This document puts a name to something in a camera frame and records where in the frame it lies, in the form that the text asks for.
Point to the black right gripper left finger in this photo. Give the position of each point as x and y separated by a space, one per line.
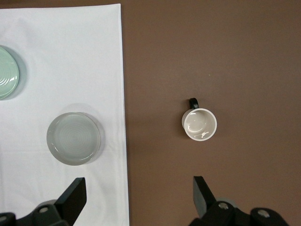
73 200

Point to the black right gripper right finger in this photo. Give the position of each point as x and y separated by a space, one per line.
202 200

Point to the white paper cup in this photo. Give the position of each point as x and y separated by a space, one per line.
200 124

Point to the gray ceramic plate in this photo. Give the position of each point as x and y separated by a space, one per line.
74 139

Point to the green ceramic plate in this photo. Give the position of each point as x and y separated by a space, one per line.
7 73

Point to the white cloth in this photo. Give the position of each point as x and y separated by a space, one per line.
70 58

